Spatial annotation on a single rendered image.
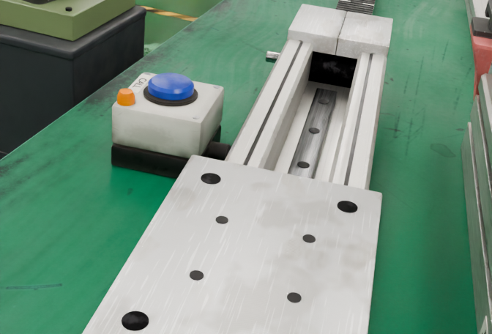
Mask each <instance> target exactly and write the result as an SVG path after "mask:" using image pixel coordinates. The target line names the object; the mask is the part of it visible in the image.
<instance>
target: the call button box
mask: <svg viewBox="0 0 492 334"><path fill-rule="evenodd" d="M155 75H156V74H153V73H142V74H141V75H140V76H139V77H138V78H137V79H136V80H135V81H134V82H133V83H132V84H131V86H130V87H129V88H128V89H132V91H133V93H134V95H135V104H133V105H130V106H123V105H119V104H118V103H117V101H116V102H115V103H114V104H113V106H112V142H113V145H112V147H111V164H112V165H114V166H119V167H123V168H130V169H134V170H137V171H144V172H148V173H152V174H158V175H162V176H166V177H173V178H176V179H177V178H178V177H179V175H180V174H181V172H182V170H183V168H184V167H185V165H186V164H187V162H188V160H189V159H190V157H191V155H197V156H202V157H208V158H212V159H216V160H222V161H224V160H225V158H226V156H227V155H228V153H229V151H230V149H231V146H230V144H224V143H220V134H221V125H220V123H221V121H222V115H223V99H224V88H223V87H221V86H218V85H212V84H207V83H201V82H196V81H193V83H194V92H193V94H192V96H190V97H188V98H185V99H182V100H164V99H161V98H158V97H155V96H153V95H151V94H150V93H149V91H148V82H149V79H151V78H152V77H154V76H155Z"/></svg>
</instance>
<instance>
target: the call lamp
mask: <svg viewBox="0 0 492 334"><path fill-rule="evenodd" d="M117 103H118V104H119V105H123V106H130V105H133V104H135V95H134V93H133V91H132V89H127V88H124V89H120V90H119V93H118V94H117Z"/></svg>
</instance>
